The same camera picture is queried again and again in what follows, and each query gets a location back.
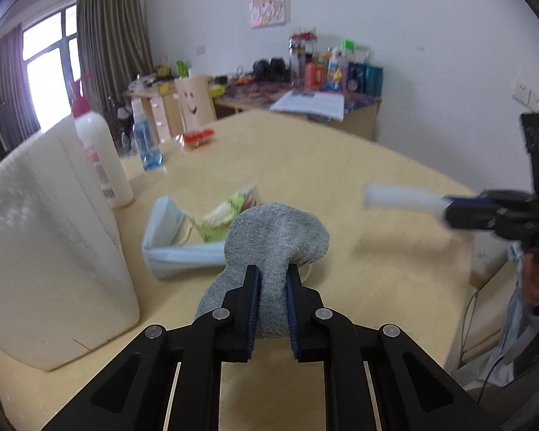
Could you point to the person's right forearm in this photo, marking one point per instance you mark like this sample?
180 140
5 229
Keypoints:
534 345

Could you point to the white foam stick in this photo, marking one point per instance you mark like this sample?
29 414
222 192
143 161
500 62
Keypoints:
399 197

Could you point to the printed paper sheet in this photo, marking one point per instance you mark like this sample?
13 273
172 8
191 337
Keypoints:
310 104

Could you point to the orange red bottle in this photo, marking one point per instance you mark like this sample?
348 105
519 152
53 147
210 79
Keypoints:
311 75

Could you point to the white bottle with yellow print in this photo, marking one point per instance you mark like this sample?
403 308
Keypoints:
336 72

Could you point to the wooden desk with drawers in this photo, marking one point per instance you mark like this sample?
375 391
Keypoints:
159 112

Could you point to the grey sock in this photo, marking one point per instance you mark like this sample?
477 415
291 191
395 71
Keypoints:
274 238

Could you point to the red snack packet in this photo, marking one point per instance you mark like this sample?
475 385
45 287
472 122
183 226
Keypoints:
198 138

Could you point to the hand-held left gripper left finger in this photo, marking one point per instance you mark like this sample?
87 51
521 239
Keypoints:
252 323

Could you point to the brown curtain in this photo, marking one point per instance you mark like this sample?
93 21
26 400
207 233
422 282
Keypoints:
4 98
112 45

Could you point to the patterned desk mat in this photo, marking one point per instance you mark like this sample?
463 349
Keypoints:
251 94

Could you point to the black headphones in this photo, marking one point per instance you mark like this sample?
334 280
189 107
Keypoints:
271 69

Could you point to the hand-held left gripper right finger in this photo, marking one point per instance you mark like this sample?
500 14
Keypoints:
292 323

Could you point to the small green box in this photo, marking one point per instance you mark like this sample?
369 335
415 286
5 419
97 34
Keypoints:
349 45

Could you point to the person's right hand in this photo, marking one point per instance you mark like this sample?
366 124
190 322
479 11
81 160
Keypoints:
535 280

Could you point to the yellow green cloth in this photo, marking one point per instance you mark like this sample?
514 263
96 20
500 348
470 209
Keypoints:
217 91

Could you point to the white foam box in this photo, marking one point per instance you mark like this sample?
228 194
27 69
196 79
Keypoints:
40 256

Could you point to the clear tall water bottle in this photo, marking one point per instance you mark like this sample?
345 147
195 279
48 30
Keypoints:
298 60

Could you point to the green snack packet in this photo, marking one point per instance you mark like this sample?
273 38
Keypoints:
224 215

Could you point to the red hanging items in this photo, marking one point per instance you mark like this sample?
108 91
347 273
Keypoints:
303 35

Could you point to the black folded cart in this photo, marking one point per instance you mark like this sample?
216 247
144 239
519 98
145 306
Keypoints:
121 119

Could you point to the pale blue face mask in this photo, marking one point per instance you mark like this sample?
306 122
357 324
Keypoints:
161 229

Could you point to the white lotion pump bottle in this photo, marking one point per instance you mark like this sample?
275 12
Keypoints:
103 157

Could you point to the white wall socket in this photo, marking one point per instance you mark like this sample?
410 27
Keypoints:
528 94
199 49

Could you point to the glass balcony door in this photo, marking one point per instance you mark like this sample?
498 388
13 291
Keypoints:
49 67

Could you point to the yellow black item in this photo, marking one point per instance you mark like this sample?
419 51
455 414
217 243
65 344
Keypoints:
163 72

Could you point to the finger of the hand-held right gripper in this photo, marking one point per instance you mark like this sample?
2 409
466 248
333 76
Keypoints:
471 219
476 202

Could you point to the wooden smiley chair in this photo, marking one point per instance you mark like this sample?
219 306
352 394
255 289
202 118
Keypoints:
193 103

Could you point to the cartoon wall poster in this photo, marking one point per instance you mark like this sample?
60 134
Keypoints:
270 3

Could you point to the green bag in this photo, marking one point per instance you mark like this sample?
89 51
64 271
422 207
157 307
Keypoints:
183 68

